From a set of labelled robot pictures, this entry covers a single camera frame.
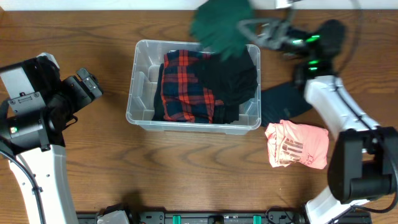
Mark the red plaid flannel shirt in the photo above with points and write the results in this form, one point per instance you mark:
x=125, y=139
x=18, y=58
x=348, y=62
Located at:
x=183, y=97

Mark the black garment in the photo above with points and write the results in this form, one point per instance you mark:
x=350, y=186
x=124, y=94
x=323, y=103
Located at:
x=232, y=80

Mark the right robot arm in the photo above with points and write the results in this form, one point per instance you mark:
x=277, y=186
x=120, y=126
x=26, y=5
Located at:
x=363, y=166

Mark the clear plastic storage bin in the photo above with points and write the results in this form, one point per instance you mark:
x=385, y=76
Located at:
x=148, y=57

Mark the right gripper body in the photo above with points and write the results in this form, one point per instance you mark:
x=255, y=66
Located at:
x=291, y=44

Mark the black pants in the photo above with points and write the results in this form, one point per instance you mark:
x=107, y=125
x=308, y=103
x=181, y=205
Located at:
x=223, y=114

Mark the dark navy shirt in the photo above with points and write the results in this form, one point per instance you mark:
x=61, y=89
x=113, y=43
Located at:
x=282, y=102

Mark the pink printed t-shirt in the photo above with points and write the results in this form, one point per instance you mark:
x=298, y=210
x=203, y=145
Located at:
x=289, y=143

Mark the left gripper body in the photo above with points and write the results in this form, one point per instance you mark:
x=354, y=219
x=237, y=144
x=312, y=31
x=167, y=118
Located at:
x=73, y=97

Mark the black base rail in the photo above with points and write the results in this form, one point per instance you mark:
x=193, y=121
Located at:
x=121, y=213

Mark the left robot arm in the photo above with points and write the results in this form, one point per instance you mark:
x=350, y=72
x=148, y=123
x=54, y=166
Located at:
x=39, y=108

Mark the dark green garment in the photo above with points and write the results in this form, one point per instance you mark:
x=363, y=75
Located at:
x=215, y=25

